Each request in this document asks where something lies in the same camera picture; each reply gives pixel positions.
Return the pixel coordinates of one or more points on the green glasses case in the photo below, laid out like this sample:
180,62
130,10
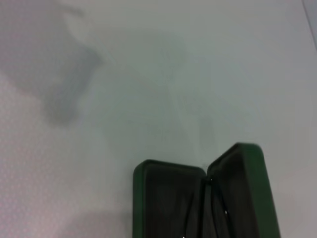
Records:
260,186

